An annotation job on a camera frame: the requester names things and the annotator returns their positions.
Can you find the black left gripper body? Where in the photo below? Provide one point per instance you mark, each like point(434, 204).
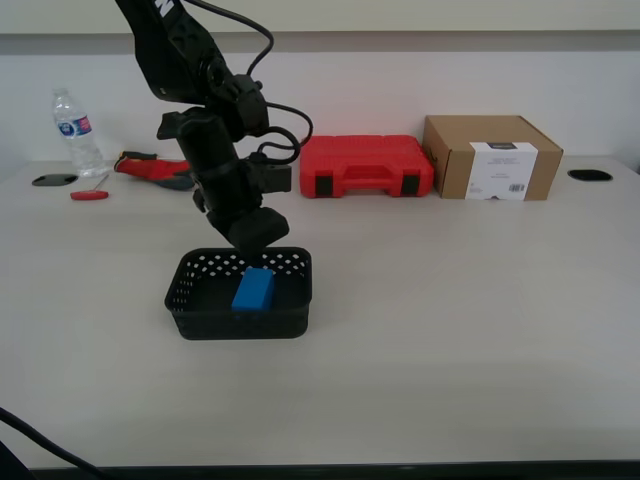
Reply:
point(225, 190)

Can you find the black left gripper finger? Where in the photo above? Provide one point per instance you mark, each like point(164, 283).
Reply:
point(260, 230)
point(222, 227)

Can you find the blue rectangular block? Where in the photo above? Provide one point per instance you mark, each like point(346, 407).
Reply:
point(252, 292)

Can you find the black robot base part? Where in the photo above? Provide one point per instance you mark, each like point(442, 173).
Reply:
point(11, 465)

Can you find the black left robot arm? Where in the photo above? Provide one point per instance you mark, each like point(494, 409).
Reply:
point(170, 60)

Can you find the black perforated plastic basket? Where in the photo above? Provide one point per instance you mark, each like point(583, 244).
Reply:
point(240, 325)

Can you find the red black work glove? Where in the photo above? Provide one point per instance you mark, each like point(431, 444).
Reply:
point(150, 167)
point(175, 183)

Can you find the red plastic tool case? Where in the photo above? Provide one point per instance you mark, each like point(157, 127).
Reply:
point(365, 165)

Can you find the clear plastic water bottle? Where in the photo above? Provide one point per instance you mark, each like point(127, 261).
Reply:
point(82, 150)

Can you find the brown cardboard box white label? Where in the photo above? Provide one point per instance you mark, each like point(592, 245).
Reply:
point(480, 150)

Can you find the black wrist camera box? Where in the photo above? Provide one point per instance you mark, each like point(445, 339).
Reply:
point(275, 178)

